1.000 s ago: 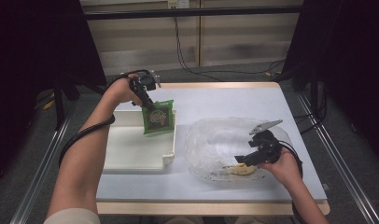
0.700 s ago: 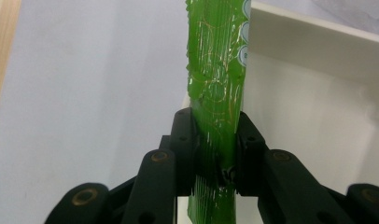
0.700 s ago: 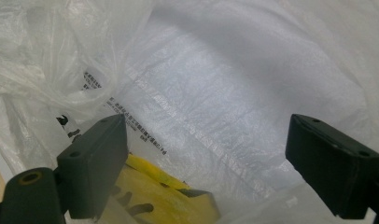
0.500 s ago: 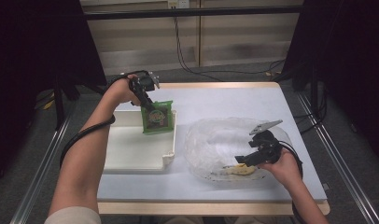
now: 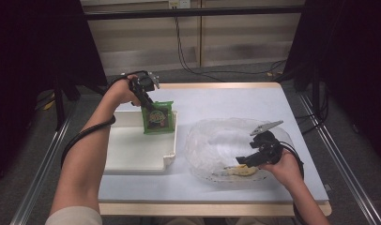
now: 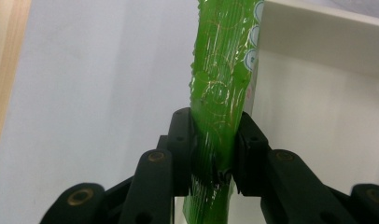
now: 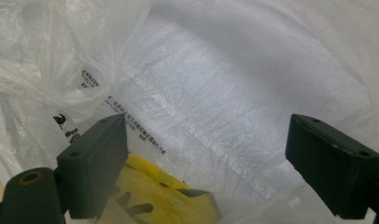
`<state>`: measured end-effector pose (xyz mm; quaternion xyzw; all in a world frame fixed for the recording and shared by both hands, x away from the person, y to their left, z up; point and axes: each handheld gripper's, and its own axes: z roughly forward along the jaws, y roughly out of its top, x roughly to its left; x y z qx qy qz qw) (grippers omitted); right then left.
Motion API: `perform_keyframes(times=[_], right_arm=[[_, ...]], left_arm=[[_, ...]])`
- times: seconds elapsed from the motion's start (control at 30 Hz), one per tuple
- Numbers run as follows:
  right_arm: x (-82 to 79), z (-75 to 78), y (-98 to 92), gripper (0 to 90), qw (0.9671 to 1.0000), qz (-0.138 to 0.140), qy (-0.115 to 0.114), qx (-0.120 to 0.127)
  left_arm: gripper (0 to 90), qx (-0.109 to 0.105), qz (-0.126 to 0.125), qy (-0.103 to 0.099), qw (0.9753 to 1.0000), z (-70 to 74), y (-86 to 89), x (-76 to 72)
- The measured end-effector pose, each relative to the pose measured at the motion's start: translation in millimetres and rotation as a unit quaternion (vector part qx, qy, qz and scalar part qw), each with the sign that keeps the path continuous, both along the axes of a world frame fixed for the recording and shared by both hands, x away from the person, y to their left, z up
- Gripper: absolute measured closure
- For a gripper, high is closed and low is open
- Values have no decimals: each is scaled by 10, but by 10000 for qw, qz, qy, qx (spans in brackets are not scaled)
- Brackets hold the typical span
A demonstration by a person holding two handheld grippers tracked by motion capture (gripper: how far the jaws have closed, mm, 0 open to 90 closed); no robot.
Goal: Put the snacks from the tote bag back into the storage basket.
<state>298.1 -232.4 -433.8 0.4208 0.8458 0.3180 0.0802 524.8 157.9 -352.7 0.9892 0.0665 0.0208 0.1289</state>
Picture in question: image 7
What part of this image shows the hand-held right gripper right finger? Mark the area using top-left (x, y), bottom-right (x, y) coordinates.
top-left (285, 113), bottom-right (379, 220)

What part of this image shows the clear plastic bag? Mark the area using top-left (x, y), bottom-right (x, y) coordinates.
top-left (0, 0), bottom-right (379, 224)

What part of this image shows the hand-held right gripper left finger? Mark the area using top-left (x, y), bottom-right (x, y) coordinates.
top-left (56, 113), bottom-right (130, 220)

